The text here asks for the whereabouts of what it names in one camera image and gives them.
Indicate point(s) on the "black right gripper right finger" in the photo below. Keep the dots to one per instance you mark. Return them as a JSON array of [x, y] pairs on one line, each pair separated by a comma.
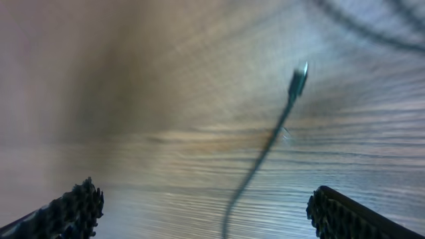
[[335, 216]]

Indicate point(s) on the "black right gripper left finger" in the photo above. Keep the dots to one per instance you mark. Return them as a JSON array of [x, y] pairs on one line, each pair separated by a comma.
[[74, 215]]

